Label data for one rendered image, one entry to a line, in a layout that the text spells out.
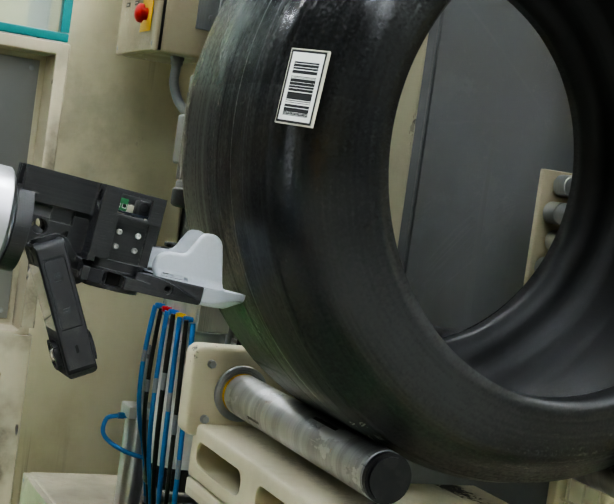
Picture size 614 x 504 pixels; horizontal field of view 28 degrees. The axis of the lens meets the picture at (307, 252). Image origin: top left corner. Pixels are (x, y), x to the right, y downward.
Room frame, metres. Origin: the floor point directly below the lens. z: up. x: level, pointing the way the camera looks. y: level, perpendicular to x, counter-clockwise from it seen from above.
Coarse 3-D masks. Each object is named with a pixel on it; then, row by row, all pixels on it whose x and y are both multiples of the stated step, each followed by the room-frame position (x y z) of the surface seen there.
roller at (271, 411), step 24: (240, 384) 1.31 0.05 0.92; (264, 384) 1.29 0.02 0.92; (240, 408) 1.29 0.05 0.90; (264, 408) 1.23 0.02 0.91; (288, 408) 1.20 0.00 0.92; (312, 408) 1.19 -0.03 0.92; (264, 432) 1.24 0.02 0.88; (288, 432) 1.17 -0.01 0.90; (312, 432) 1.13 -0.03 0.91; (336, 432) 1.11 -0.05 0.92; (312, 456) 1.12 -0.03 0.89; (336, 456) 1.08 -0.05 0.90; (360, 456) 1.05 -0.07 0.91; (384, 456) 1.03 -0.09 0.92; (360, 480) 1.03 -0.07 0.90; (384, 480) 1.03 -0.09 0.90; (408, 480) 1.04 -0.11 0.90
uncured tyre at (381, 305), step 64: (256, 0) 1.09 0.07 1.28; (320, 0) 0.99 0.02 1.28; (384, 0) 0.98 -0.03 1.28; (448, 0) 1.00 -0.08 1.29; (512, 0) 1.37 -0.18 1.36; (576, 0) 1.38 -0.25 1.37; (256, 64) 1.02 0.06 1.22; (384, 64) 0.98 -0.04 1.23; (576, 64) 1.39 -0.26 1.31; (192, 128) 1.14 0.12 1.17; (256, 128) 1.00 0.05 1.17; (320, 128) 0.97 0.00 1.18; (384, 128) 0.98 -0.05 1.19; (576, 128) 1.42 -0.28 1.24; (192, 192) 1.14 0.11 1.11; (256, 192) 1.00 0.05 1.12; (320, 192) 0.97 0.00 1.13; (384, 192) 0.98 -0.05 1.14; (576, 192) 1.42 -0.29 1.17; (256, 256) 1.02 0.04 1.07; (320, 256) 0.98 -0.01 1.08; (384, 256) 0.99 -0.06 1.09; (576, 256) 1.40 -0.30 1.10; (256, 320) 1.09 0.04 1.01; (320, 320) 1.00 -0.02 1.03; (384, 320) 1.00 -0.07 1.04; (512, 320) 1.38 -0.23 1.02; (576, 320) 1.39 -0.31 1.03; (320, 384) 1.04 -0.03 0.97; (384, 384) 1.01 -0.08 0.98; (448, 384) 1.02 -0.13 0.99; (512, 384) 1.35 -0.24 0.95; (576, 384) 1.31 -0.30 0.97; (448, 448) 1.05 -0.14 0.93; (512, 448) 1.06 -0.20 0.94; (576, 448) 1.08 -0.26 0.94
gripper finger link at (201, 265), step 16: (208, 240) 1.03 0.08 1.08; (160, 256) 1.02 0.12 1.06; (176, 256) 1.02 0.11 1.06; (192, 256) 1.03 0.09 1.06; (208, 256) 1.04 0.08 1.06; (160, 272) 1.02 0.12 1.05; (176, 272) 1.02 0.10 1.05; (192, 272) 1.03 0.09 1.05; (208, 272) 1.04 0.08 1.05; (208, 288) 1.03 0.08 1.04; (208, 304) 1.03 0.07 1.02; (224, 304) 1.05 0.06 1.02
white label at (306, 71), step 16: (288, 64) 0.99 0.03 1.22; (304, 64) 0.97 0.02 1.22; (320, 64) 0.96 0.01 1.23; (288, 80) 0.98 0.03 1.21; (304, 80) 0.97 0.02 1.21; (320, 80) 0.96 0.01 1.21; (288, 96) 0.98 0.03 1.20; (304, 96) 0.97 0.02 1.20; (320, 96) 0.96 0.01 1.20; (288, 112) 0.98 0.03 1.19; (304, 112) 0.96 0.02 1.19
